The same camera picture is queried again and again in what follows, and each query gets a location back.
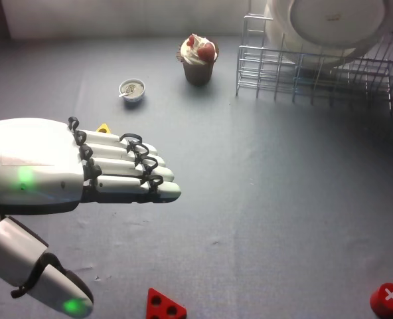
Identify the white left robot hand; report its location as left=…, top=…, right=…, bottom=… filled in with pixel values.
left=0, top=116, right=183, bottom=318

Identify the white plate with floral print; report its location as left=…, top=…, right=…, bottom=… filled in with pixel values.
left=268, top=31, right=366, bottom=66

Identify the small white spoon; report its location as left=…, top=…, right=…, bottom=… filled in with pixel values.
left=118, top=85, right=138, bottom=99

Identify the small white bowl green filling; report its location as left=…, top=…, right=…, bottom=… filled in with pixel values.
left=118, top=78, right=147, bottom=104

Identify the white backdrop sheet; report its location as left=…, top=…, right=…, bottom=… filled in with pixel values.
left=0, top=0, right=270, bottom=38

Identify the toy cupcake with strawberries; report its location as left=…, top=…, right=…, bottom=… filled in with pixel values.
left=175, top=33, right=221, bottom=88

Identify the red triangle block with holes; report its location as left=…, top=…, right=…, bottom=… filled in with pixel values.
left=145, top=287, right=187, bottom=319

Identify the grey table cloth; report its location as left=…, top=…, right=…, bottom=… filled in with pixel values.
left=0, top=33, right=393, bottom=319

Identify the red cylinder block white cross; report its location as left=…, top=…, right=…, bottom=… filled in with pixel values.
left=369, top=282, right=393, bottom=318

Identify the silver wire dish rack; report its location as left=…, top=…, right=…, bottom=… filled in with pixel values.
left=235, top=12, right=393, bottom=116

